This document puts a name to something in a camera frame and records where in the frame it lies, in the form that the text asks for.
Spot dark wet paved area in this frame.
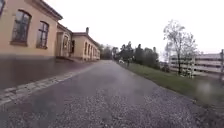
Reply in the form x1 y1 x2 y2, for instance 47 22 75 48
0 57 91 91

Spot grass verge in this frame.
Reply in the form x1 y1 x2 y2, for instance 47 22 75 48
116 61 224 111

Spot yellow building with chimney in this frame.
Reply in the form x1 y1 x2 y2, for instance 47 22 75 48
0 0 102 63

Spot pale cobblestone strip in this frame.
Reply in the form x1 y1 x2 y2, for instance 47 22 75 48
0 63 98 108

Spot row of dark trees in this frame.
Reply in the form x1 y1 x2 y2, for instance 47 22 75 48
98 40 161 70

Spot thin bare tree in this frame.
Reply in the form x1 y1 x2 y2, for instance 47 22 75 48
162 19 199 76

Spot pale tiered building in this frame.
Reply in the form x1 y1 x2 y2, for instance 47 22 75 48
168 49 224 76

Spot wet grey asphalt road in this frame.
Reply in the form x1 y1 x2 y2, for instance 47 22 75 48
0 59 214 128

